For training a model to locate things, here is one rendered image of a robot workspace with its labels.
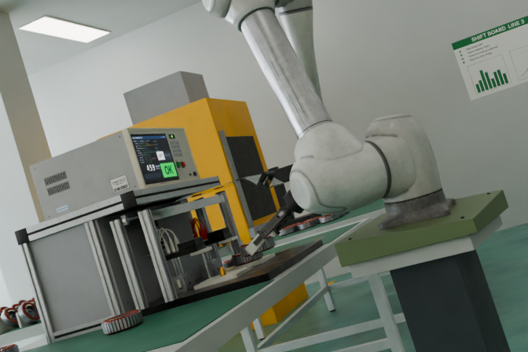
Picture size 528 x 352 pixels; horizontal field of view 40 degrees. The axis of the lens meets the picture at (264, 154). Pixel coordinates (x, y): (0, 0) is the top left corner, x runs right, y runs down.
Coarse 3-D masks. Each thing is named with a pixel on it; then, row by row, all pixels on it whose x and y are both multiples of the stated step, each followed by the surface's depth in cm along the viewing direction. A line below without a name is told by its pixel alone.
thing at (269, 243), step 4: (268, 236) 223; (272, 236) 223; (268, 240) 221; (272, 240) 222; (244, 244) 223; (264, 244) 220; (268, 244) 221; (272, 244) 222; (240, 248) 222; (244, 248) 221; (260, 248) 220; (264, 248) 220; (268, 248) 221; (240, 252) 223; (244, 252) 221; (256, 252) 220; (244, 256) 223
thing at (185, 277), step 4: (188, 272) 234; (176, 276) 231; (180, 276) 230; (184, 276) 231; (188, 276) 234; (192, 276) 237; (176, 280) 230; (184, 280) 230; (188, 280) 232; (192, 280) 236; (176, 284) 231; (184, 284) 230; (188, 284) 232; (192, 284) 235; (176, 288) 231; (184, 288) 230; (188, 288) 231; (176, 292) 231; (180, 292) 230
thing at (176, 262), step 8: (192, 240) 229; (200, 240) 233; (184, 248) 230; (192, 248) 229; (200, 248) 231; (208, 248) 231; (168, 256) 231; (176, 256) 230; (176, 264) 234; (176, 272) 232
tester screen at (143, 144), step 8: (144, 136) 238; (152, 136) 244; (160, 136) 250; (136, 144) 232; (144, 144) 237; (152, 144) 242; (160, 144) 248; (144, 152) 235; (152, 152) 240; (144, 160) 233; (152, 160) 238; (160, 160) 244; (168, 160) 249; (144, 168) 231; (160, 168) 242; (144, 176) 229; (176, 176) 251
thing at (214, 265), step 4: (212, 260) 255; (216, 260) 257; (200, 264) 255; (208, 264) 253; (212, 264) 253; (216, 264) 256; (220, 264) 259; (200, 268) 254; (204, 268) 254; (208, 268) 253; (212, 268) 253; (216, 268) 255; (204, 272) 254; (212, 272) 253; (216, 272) 254; (204, 276) 254; (212, 276) 253
